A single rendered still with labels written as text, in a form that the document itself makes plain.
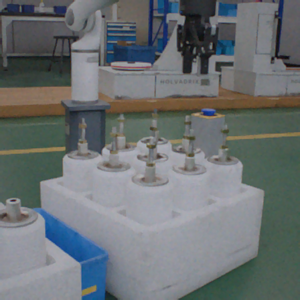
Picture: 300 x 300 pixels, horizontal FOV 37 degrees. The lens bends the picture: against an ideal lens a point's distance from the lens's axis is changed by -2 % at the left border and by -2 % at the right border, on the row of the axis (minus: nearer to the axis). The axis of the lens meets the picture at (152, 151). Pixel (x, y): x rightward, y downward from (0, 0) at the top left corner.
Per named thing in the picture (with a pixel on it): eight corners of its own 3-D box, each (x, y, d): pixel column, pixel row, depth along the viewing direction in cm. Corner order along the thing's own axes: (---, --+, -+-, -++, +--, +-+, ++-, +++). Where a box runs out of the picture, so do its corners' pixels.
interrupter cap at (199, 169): (200, 165, 104) (200, 162, 104) (211, 175, 97) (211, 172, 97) (168, 166, 102) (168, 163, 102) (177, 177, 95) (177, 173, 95)
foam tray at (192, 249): (42, 247, 115) (39, 181, 110) (153, 211, 141) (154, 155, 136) (144, 317, 87) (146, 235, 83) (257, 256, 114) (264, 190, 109)
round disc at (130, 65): (106, 67, 344) (106, 60, 342) (143, 67, 354) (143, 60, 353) (117, 71, 316) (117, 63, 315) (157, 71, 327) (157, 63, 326)
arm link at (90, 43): (90, 5, 154) (90, 54, 158) (65, 3, 148) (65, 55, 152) (105, 3, 147) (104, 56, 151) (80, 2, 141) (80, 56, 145)
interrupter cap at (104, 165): (106, 161, 105) (106, 158, 105) (136, 166, 102) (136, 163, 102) (90, 169, 98) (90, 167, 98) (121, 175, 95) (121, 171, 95)
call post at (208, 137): (185, 215, 139) (191, 114, 131) (200, 209, 144) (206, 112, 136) (203, 221, 134) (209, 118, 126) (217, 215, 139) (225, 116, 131)
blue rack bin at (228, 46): (209, 53, 673) (210, 39, 668) (232, 54, 686) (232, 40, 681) (225, 55, 628) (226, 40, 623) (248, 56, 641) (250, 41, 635)
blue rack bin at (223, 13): (210, 17, 661) (211, 3, 656) (233, 18, 674) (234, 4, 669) (227, 17, 616) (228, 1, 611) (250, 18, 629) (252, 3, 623)
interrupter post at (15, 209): (4, 219, 71) (3, 199, 70) (18, 215, 73) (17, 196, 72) (10, 223, 69) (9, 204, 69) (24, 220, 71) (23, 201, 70)
